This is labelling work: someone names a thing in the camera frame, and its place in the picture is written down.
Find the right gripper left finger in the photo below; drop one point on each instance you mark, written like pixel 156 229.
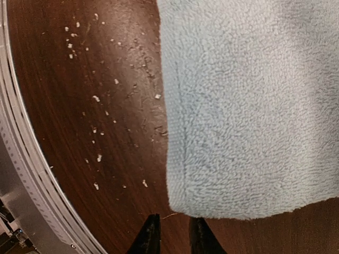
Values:
pixel 148 239

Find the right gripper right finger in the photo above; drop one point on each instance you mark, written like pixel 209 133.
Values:
pixel 202 239

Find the light blue towel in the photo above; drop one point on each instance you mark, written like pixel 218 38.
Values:
pixel 251 96

